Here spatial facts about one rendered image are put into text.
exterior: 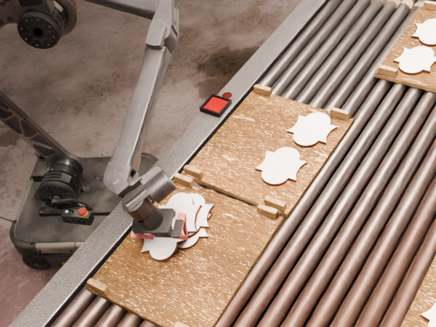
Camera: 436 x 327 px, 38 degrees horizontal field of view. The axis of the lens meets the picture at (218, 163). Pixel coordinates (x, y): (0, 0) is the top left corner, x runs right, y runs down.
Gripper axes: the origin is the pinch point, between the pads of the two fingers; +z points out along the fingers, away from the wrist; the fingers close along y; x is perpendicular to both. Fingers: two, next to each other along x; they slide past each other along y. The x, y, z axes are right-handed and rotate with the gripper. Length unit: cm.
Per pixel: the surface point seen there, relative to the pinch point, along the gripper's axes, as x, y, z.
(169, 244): 2.0, -0.1, 0.9
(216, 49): -181, 78, 131
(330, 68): -75, -27, 30
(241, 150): -33.8, -8.7, 14.4
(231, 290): 11.9, -17.6, 5.1
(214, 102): -54, 6, 17
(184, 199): -11.0, -1.4, 1.2
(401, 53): -81, -49, 34
